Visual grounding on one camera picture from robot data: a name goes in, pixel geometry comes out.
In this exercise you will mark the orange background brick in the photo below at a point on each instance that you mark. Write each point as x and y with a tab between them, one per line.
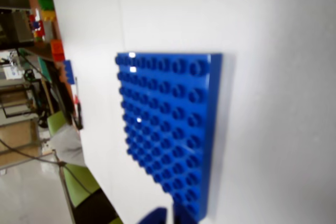
57	49

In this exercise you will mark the red white background bricks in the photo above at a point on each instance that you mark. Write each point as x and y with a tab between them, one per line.
37	24

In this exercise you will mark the green toy brick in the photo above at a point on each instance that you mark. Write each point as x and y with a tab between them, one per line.
46	1

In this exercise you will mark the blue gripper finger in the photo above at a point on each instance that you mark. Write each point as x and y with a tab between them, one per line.
183	217
155	216

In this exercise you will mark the blue 8x8 baseplate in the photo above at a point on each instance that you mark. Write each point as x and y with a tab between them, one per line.
162	116

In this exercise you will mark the blue background brick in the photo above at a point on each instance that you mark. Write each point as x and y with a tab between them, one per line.
68	72

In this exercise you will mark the dark equipment box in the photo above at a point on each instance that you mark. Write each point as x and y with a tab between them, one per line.
15	30

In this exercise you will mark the green partition panel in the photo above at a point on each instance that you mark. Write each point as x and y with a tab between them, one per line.
78	182

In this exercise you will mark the yellow background brick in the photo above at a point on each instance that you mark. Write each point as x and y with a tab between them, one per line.
49	15

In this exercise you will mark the grey cloth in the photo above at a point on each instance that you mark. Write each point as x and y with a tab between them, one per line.
69	145

